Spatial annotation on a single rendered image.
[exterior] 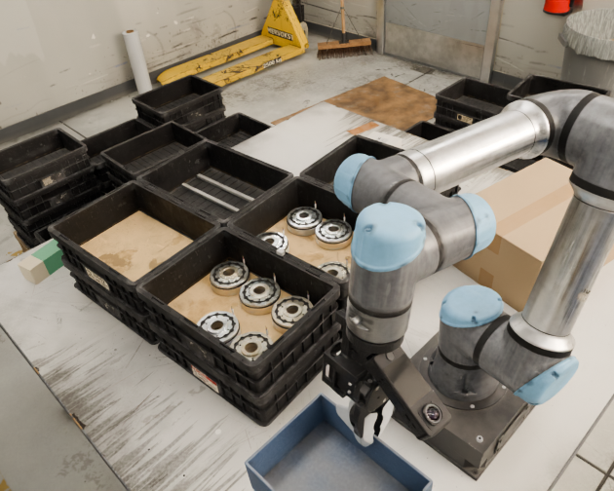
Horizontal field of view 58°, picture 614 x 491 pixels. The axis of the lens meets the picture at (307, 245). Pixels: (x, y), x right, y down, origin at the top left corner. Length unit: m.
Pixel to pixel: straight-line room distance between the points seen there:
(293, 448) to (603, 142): 0.64
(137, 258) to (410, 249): 1.15
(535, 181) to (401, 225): 1.19
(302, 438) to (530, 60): 3.79
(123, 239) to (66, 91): 3.00
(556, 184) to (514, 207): 0.18
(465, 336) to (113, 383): 0.87
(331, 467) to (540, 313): 0.44
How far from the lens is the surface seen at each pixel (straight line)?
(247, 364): 1.16
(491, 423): 1.24
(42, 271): 1.89
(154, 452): 1.37
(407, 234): 0.58
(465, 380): 1.23
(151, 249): 1.65
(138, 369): 1.53
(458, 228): 0.66
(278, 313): 1.34
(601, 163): 0.94
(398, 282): 0.60
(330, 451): 0.88
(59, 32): 4.54
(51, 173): 2.81
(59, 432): 2.41
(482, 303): 1.13
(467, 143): 0.84
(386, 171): 0.74
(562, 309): 1.03
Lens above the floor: 1.83
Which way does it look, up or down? 40 degrees down
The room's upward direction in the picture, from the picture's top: 5 degrees counter-clockwise
